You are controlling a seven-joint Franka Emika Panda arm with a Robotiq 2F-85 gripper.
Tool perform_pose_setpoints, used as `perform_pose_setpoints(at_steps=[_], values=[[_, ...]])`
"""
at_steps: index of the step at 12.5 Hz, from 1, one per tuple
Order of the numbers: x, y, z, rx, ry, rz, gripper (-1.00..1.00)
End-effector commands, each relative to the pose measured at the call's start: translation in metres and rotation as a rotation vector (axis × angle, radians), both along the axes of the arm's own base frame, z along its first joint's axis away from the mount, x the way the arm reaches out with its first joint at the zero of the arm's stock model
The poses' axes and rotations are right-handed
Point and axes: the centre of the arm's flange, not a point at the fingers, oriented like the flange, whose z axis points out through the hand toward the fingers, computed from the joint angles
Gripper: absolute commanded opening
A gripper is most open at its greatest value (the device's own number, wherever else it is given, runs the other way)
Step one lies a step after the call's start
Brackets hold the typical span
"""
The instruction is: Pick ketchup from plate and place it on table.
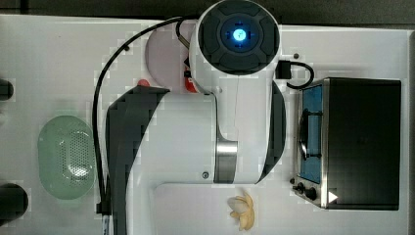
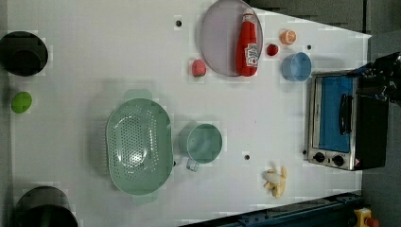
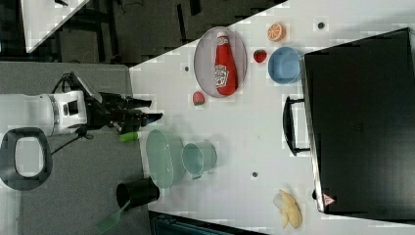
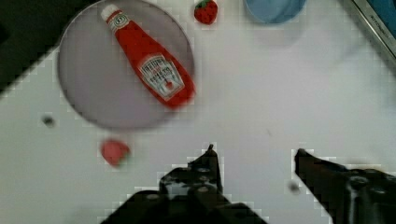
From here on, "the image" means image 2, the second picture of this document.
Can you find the red strawberry toy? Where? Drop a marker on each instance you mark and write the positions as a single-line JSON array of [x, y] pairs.
[[272, 49]]

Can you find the grey round plate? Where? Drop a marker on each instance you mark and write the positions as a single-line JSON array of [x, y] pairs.
[[219, 33]]

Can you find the black cylinder upper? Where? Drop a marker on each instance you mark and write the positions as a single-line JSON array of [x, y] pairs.
[[23, 53]]

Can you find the blue plastic bowl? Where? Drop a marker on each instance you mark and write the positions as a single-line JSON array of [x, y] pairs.
[[296, 67]]

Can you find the green plastic measuring cup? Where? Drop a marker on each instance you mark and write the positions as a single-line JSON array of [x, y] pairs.
[[201, 143]]

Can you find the black cylinder lower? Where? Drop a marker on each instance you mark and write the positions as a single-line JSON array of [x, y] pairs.
[[44, 206]]

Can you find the silver black toaster oven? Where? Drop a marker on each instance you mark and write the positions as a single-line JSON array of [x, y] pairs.
[[346, 130]]

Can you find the pink peach toy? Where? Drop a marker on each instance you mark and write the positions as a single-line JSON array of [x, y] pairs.
[[198, 68]]

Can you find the peeled banana toy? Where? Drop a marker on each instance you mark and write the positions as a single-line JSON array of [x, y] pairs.
[[276, 181]]

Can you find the blue metal frame rail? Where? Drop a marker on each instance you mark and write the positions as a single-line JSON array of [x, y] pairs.
[[333, 211]]

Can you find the red plush ketchup bottle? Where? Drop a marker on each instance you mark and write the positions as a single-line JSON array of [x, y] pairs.
[[246, 55]]

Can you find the yellow red emergency button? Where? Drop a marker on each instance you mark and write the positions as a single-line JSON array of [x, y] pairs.
[[364, 218]]

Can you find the black cylinder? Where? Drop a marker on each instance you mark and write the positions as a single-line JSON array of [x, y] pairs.
[[44, 206], [23, 53]]

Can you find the orange slice toy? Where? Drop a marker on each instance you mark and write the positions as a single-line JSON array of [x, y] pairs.
[[288, 37]]

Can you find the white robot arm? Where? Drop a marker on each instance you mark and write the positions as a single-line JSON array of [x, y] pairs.
[[381, 79]]

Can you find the green lime toy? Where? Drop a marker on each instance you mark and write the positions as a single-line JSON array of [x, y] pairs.
[[21, 102]]

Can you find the green plastic colander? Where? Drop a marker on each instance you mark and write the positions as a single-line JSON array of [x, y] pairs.
[[139, 146]]

